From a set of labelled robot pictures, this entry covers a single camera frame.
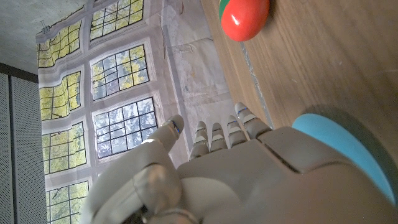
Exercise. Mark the grey perforated panel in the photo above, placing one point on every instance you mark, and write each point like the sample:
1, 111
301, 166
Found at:
18, 155

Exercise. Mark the printed window backdrop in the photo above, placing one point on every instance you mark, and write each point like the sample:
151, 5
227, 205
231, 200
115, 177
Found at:
199, 77

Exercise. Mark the light blue plate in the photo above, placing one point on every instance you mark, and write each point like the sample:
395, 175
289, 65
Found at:
342, 140

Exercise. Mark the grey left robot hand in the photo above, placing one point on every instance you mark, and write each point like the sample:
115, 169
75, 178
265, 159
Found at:
264, 180

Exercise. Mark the colourful striped wooden maraca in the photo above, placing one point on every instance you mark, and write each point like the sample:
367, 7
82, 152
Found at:
245, 18

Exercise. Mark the metal binder clip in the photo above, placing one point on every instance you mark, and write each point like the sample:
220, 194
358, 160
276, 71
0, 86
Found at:
45, 27

